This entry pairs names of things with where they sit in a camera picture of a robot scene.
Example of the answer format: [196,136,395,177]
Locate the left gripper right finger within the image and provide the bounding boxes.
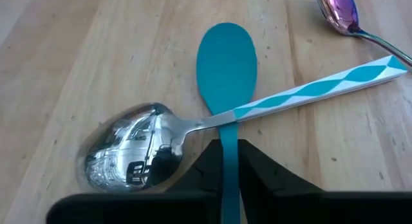
[238,138,412,224]

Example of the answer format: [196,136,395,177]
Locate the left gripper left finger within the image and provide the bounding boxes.
[46,138,224,224]

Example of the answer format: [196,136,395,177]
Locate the silver spoon teal white handle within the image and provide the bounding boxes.
[75,55,409,192]

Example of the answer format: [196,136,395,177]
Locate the teal silicone spoon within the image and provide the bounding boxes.
[196,22,258,224]

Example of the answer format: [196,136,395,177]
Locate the iridescent rainbow metal spoon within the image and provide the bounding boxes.
[314,0,412,68]

